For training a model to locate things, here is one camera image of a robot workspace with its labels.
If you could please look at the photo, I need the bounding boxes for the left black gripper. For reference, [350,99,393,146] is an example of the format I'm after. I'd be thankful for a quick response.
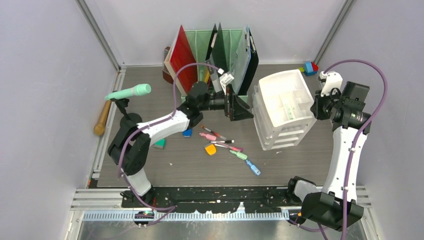
[199,84,254,121]

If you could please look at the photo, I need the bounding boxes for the white drawer organizer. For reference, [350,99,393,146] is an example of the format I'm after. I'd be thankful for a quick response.
[252,69,317,151]

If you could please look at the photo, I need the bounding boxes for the yellow book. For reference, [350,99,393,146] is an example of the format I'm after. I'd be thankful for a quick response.
[201,67,210,84]

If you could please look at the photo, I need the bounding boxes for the black clipboard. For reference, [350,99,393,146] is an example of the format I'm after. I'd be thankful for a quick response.
[237,27,259,96]

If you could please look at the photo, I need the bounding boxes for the black book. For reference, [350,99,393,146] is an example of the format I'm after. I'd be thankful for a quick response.
[205,23,228,93]

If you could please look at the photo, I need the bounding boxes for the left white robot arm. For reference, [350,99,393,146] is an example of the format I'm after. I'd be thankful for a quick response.
[107,81,254,207]

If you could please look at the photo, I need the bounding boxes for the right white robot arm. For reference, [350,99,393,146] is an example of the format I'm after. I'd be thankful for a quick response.
[285,81,371,232]

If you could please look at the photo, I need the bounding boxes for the pink pen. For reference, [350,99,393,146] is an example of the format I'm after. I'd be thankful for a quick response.
[210,141,243,152]

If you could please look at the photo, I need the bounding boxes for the red black pen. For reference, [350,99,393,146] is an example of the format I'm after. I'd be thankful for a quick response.
[200,125,227,141]

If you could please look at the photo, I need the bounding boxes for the pink highlighter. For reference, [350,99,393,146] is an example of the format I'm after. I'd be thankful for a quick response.
[199,132,217,141]

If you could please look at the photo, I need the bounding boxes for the colourful toy blocks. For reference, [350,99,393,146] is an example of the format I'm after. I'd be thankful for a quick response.
[298,61,319,77]

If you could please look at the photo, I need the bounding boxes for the green highlighter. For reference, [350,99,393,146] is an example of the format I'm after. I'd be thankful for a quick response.
[229,150,248,161]

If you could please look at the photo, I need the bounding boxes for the orange eraser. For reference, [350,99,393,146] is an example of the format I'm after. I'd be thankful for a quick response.
[204,143,217,156]

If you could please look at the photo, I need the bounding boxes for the small blue eraser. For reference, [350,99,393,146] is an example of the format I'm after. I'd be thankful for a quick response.
[182,128,193,138]

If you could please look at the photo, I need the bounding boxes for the brown round object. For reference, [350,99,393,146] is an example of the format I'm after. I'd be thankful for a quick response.
[162,46,174,85]

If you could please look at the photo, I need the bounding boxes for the green file organizer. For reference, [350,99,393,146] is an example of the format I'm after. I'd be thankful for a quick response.
[181,28,249,104]

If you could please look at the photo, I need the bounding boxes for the red notebook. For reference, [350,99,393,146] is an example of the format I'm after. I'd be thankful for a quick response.
[163,25,198,97]

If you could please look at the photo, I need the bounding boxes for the green eraser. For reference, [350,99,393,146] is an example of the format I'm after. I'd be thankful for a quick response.
[153,138,166,149]

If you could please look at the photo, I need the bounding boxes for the mint green microphone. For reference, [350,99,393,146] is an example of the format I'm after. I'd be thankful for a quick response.
[104,83,152,101]

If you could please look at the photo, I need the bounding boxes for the black microphone stand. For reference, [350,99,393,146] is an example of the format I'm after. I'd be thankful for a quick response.
[114,98,142,127]

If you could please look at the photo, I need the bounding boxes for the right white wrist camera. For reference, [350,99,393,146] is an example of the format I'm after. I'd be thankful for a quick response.
[318,71,343,97]

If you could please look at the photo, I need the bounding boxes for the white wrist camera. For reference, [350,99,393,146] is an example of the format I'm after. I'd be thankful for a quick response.
[318,71,343,97]
[217,68,234,95]

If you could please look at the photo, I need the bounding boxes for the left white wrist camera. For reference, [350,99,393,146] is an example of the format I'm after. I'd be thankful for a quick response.
[217,68,234,95]

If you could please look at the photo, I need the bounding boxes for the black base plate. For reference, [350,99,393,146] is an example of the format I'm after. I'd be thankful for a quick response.
[120,186,301,214]

